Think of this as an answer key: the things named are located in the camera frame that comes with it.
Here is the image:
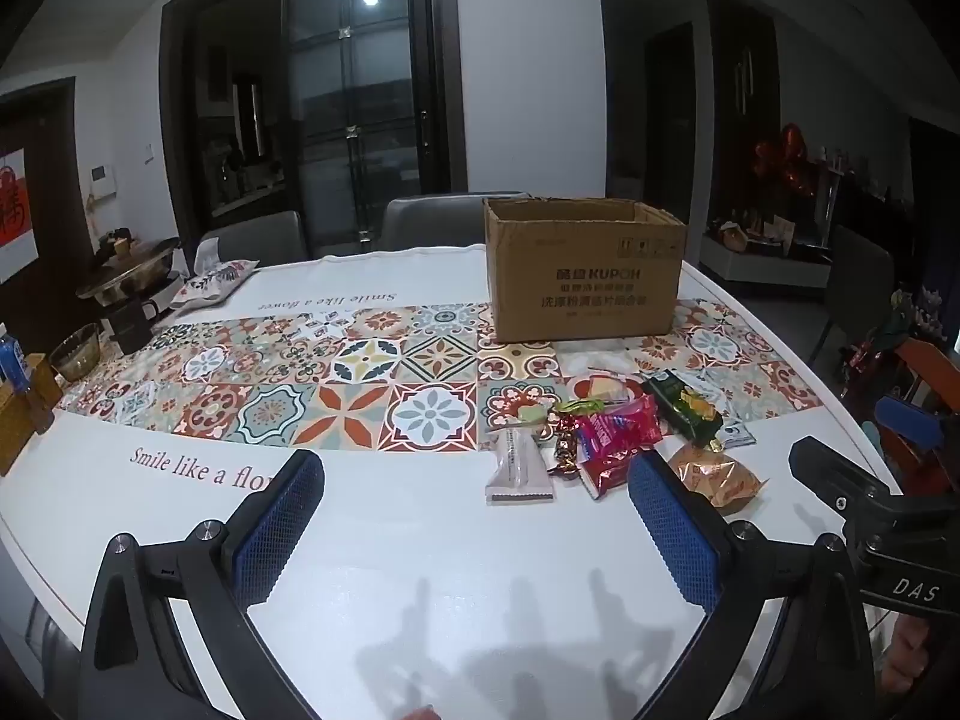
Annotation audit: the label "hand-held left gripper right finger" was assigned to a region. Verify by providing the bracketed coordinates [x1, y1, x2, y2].
[626, 450, 878, 720]

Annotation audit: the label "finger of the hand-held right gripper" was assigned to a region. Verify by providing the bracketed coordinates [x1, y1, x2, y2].
[874, 394, 953, 451]
[789, 435, 901, 541]

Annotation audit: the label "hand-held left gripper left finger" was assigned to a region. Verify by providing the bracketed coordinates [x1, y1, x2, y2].
[79, 448, 327, 720]

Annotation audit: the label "orange pastry packet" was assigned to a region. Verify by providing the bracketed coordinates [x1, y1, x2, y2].
[667, 441, 770, 515]

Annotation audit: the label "red snack packet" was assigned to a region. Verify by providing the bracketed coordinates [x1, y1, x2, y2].
[581, 446, 653, 500]

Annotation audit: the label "pink snack packet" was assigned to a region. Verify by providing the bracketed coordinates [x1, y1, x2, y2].
[574, 394, 665, 462]

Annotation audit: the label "gold candy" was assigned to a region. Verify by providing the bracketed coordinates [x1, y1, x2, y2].
[551, 412, 582, 477]

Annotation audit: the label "clear cake packet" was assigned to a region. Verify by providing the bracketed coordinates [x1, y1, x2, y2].
[566, 367, 646, 410]

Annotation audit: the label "white snack bar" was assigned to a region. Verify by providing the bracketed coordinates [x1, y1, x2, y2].
[484, 424, 556, 505]

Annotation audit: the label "brown cardboard box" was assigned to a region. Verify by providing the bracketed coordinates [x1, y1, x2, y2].
[482, 195, 688, 344]

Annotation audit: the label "person's right hand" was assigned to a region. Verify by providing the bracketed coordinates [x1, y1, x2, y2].
[889, 611, 935, 692]

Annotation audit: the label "orange wooden chair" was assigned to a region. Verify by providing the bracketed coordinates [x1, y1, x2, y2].
[862, 337, 960, 496]

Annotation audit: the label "white patterned tablecloth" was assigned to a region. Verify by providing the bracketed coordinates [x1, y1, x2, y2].
[0, 244, 901, 720]

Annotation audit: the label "dark side chair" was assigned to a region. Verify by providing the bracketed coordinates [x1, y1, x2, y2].
[810, 225, 897, 361]

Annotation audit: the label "white low cabinet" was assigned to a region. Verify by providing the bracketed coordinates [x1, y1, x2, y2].
[701, 225, 833, 286]

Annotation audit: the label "black mug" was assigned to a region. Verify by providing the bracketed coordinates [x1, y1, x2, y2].
[101, 298, 155, 355]

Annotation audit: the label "floral tissue box cover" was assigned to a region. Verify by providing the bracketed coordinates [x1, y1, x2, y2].
[171, 238, 260, 308]

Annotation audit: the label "glass bowl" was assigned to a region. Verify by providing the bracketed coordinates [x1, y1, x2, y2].
[49, 322, 102, 383]

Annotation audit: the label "red foil balloons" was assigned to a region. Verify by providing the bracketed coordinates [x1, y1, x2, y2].
[754, 124, 818, 196]

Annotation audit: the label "metal hot pot pan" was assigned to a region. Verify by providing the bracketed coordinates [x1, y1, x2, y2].
[75, 238, 185, 308]

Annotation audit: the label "wide grey dining chair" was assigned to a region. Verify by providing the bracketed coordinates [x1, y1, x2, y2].
[379, 191, 530, 256]

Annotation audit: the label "glass sliding door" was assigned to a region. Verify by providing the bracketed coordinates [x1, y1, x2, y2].
[281, 0, 443, 256]

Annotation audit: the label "red wall poster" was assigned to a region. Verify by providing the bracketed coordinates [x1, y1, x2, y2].
[0, 146, 35, 263]

